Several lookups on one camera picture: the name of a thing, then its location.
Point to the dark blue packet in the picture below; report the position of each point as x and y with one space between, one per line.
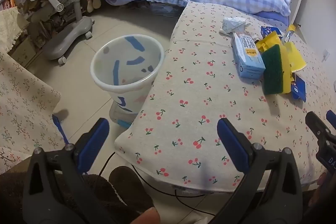
270 30
299 88

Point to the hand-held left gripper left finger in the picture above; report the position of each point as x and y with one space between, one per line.
94 141

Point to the cherry print tablecloth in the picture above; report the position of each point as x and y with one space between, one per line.
199 87

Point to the cream lace cloth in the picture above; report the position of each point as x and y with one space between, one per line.
10 27

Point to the person's left hand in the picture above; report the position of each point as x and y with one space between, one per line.
145 216

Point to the yellow snack bag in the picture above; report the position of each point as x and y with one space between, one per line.
296 58

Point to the floral print cloth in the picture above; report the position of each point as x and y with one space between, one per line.
23 103

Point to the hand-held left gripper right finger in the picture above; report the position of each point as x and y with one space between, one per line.
231 144

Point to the green and yellow sponge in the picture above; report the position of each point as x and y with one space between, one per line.
273 69

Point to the white wall socket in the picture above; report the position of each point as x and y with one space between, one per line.
326 54

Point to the white bin with blue shapes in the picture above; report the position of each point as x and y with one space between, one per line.
126 69

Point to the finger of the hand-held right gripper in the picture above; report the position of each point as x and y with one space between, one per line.
316 125
332 119

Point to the dark brown fuzzy trousers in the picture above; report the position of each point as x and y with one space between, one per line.
101 187

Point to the white tissue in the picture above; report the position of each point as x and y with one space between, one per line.
232 24

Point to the dark brown fuzzy slipper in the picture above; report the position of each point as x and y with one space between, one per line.
131 187

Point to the light blue carton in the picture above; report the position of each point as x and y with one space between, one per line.
248 56

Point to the small clear plastic bottle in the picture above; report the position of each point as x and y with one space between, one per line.
291 28

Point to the grey swivel chair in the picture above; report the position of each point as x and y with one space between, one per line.
63 35

